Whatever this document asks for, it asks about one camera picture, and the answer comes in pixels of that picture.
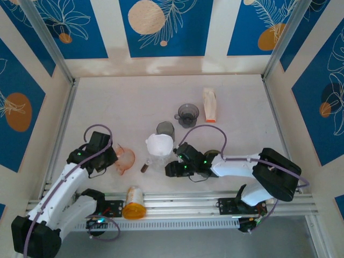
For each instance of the clear plastic dripper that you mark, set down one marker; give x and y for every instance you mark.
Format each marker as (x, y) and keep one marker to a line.
(161, 157)

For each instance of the pink translucent carafe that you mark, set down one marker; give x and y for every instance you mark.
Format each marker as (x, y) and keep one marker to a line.
(127, 158)

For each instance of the dark green plastic dripper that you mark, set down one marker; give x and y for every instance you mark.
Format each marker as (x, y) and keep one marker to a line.
(211, 153)

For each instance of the white paper coffee filter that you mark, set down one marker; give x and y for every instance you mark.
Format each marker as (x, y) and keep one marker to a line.
(160, 145)

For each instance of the smoke grey plastic dripper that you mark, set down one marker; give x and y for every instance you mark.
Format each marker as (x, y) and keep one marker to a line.
(192, 108)

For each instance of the coffee filter packet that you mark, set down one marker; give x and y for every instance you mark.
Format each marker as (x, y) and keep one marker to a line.
(209, 107)

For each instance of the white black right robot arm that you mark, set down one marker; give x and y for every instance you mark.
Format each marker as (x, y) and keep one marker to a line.
(236, 168)

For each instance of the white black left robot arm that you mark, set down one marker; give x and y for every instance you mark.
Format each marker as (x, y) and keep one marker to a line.
(61, 185)

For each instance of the orange pill bottle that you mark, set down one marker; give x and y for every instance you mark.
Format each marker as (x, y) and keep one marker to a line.
(134, 209)

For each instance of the black left controller board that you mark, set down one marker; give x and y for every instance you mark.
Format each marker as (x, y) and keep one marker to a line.
(94, 224)

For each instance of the black controller board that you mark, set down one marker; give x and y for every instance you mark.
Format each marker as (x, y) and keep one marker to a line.
(94, 224)
(246, 225)

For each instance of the black right controller board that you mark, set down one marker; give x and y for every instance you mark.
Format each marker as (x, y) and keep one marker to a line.
(246, 225)

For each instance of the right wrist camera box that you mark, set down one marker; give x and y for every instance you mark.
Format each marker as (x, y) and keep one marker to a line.
(188, 151)

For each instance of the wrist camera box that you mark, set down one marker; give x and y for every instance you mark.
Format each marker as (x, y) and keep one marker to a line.
(100, 140)
(188, 151)

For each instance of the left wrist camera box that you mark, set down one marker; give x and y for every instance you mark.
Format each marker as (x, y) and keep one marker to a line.
(100, 140)

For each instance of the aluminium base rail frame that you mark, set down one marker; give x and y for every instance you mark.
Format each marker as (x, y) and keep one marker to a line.
(182, 201)

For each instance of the aluminium side rail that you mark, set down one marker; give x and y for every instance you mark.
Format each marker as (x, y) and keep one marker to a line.
(276, 118)
(65, 121)

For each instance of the aluminium corner post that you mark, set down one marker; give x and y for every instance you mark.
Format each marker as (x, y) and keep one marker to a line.
(51, 45)
(285, 40)

